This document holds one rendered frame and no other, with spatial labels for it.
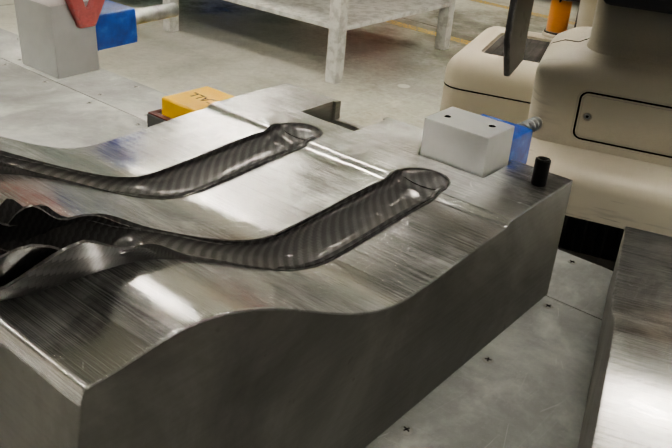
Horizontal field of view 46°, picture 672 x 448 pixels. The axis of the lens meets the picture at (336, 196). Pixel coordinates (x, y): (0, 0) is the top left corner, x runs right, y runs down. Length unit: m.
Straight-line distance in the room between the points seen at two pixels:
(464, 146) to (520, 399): 0.16
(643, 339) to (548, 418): 0.11
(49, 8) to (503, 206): 0.34
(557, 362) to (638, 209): 0.34
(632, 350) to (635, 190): 0.46
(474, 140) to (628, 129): 0.34
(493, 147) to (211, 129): 0.20
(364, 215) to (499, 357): 0.12
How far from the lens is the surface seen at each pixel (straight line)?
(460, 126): 0.53
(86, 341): 0.28
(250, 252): 0.42
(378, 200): 0.49
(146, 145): 0.55
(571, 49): 0.87
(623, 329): 0.38
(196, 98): 0.79
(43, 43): 0.63
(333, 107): 0.64
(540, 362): 0.52
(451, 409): 0.46
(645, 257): 0.55
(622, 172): 0.83
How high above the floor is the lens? 1.09
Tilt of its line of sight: 25 degrees down
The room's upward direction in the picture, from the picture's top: 5 degrees clockwise
